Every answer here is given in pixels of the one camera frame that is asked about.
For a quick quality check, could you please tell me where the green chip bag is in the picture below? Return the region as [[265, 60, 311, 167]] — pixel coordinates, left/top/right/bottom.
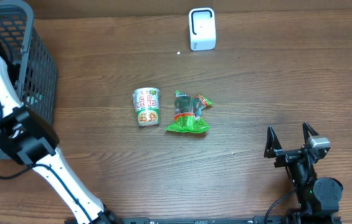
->
[[166, 90, 213, 134]]

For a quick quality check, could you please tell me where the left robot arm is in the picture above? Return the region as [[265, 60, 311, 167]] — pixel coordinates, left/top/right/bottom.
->
[[0, 41, 121, 223]]

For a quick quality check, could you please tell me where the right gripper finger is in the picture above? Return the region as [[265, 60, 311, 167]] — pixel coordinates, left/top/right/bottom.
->
[[302, 121, 318, 143], [264, 126, 283, 158]]

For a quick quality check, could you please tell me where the grey plastic shopping basket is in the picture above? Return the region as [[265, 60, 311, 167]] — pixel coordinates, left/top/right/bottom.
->
[[0, 1, 57, 159]]

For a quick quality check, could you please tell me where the cup noodles container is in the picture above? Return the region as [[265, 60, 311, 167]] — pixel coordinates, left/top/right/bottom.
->
[[133, 87, 160, 126]]

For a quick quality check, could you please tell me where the white barcode scanner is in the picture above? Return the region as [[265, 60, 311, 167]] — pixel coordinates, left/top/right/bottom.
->
[[188, 7, 217, 51]]

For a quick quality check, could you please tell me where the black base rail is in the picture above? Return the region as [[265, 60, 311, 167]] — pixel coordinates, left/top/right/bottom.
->
[[64, 217, 342, 224]]

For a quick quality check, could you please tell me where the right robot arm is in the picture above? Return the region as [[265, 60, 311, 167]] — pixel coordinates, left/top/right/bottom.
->
[[262, 122, 343, 223]]

